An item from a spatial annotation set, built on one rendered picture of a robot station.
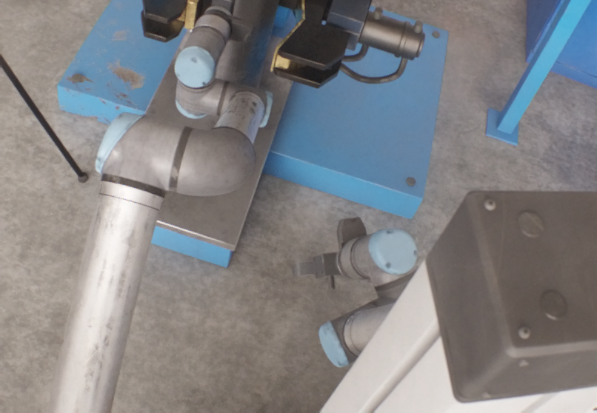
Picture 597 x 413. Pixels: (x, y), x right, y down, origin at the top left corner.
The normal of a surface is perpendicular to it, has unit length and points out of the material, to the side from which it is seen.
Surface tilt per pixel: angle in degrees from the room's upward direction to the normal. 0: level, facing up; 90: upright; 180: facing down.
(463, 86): 0
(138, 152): 29
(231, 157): 43
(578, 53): 90
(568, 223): 0
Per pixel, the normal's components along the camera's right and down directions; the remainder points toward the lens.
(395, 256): 0.34, -0.29
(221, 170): 0.64, 0.22
